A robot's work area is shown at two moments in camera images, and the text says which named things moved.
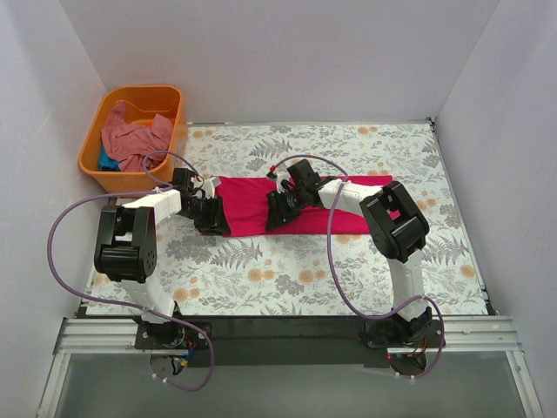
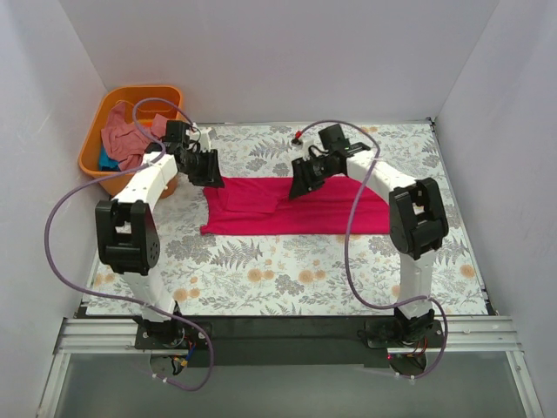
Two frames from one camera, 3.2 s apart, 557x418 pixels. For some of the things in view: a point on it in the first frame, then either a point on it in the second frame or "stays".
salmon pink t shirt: x=129 y=144 stays
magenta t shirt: x=244 y=200 stays
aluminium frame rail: x=463 y=336 stays
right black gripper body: x=280 y=209 → x=308 y=170
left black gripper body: x=211 y=213 → x=204 y=165
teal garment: x=107 y=164 stays
